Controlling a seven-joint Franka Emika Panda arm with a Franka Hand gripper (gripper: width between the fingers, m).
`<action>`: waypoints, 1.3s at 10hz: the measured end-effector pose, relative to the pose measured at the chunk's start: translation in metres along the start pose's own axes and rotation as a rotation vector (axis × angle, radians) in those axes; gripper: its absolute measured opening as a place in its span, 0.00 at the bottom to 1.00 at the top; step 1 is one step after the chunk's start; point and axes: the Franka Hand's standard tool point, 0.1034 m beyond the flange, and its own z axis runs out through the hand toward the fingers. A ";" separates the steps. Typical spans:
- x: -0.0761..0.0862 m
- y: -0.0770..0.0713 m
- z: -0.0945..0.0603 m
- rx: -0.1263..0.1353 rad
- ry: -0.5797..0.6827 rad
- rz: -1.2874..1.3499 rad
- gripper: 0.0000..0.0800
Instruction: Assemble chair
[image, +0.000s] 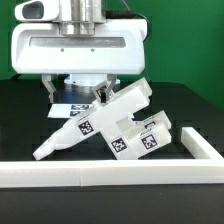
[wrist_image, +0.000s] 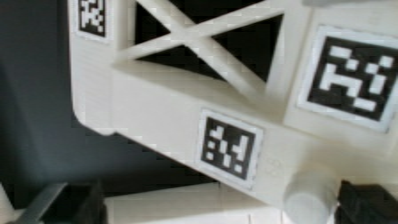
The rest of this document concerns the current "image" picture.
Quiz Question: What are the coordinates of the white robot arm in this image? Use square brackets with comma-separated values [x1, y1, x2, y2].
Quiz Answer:
[11, 0, 149, 101]

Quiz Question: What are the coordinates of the white base tag sheet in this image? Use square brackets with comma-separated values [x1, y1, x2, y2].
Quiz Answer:
[48, 104, 93, 118]

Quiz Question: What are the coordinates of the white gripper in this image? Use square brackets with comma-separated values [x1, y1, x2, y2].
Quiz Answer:
[11, 0, 148, 104]

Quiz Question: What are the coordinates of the white U-shaped obstacle fence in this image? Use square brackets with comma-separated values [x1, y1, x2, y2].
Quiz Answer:
[0, 127, 224, 188]

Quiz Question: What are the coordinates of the white chair seat part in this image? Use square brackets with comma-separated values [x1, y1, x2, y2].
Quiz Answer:
[101, 111, 171, 152]

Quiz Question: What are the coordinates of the white chair back part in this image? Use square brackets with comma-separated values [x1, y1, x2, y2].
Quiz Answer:
[33, 78, 152, 160]

